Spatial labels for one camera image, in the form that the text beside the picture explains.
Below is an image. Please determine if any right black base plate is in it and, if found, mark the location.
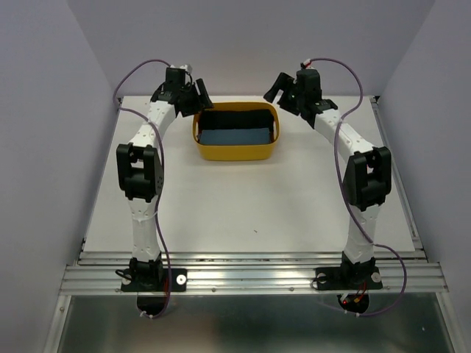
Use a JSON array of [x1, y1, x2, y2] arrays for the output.
[[314, 267, 383, 292]]

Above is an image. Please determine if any aluminium front rail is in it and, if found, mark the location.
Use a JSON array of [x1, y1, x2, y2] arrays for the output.
[[60, 251, 448, 296]]

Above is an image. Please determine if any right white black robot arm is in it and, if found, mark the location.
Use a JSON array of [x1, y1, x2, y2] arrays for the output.
[[263, 68, 392, 290]]

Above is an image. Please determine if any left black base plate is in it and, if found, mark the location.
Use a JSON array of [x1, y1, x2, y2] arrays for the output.
[[116, 268, 188, 293]]

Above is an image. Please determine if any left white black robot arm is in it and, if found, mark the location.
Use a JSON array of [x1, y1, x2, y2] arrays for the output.
[[116, 65, 213, 293]]

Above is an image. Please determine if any grey blue folded t shirt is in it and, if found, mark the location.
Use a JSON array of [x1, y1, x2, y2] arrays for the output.
[[198, 128, 272, 146]]

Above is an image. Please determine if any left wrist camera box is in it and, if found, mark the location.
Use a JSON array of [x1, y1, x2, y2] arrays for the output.
[[180, 64, 193, 74]]

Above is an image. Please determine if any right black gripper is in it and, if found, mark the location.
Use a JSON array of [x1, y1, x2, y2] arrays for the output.
[[262, 72, 304, 115]]

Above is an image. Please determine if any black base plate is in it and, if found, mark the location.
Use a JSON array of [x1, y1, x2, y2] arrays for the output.
[[116, 268, 188, 293], [314, 267, 383, 292]]

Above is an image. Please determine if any black t shirt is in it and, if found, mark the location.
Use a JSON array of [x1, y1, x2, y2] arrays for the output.
[[198, 109, 275, 132]]

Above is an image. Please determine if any right aluminium side rail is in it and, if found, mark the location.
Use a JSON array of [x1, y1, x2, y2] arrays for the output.
[[369, 96, 428, 261]]

